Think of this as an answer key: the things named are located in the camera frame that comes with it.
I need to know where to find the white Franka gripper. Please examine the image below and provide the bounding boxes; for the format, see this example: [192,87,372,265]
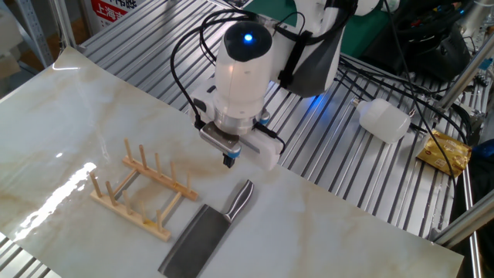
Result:
[190,82,286,172]

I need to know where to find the steel cleaver knife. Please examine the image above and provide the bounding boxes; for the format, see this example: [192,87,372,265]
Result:
[157,179,255,278]

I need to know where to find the wooden peg knife rack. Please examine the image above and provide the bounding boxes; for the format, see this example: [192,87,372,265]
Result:
[89,137,199,243]

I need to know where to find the marble pattern table mat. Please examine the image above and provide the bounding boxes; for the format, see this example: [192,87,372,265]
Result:
[0,46,465,278]

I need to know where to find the white plastic bottle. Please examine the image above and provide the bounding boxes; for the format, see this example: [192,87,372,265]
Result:
[351,97,412,144]

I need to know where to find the green cutting mat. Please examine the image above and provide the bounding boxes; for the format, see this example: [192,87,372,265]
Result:
[242,0,391,59]

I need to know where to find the red sign with white characters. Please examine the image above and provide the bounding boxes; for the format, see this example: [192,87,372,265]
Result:
[90,0,139,31]

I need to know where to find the gold foil snack packet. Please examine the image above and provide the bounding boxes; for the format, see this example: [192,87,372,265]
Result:
[415,129,472,178]

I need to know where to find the black equipment bag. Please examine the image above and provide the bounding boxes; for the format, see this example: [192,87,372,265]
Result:
[360,0,476,83]

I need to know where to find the perforated steel shelf upright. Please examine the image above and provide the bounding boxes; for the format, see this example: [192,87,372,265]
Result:
[14,0,54,70]

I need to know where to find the blue round object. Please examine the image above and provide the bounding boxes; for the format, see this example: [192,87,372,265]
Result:
[471,138,494,160]

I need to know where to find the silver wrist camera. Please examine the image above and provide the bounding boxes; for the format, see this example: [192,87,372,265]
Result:
[198,122,242,158]

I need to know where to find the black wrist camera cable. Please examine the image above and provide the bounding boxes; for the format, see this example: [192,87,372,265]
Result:
[170,8,287,155]

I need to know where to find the thin aluminium frame post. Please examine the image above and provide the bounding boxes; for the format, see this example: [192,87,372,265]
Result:
[49,0,78,50]

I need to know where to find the black cables on table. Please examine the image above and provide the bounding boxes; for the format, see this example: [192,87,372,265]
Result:
[335,53,472,146]

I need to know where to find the thick aluminium frame beam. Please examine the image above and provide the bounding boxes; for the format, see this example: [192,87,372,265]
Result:
[429,188,494,249]

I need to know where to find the slanted aluminium frame post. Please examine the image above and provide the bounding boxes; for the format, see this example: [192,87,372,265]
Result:
[435,32,494,114]

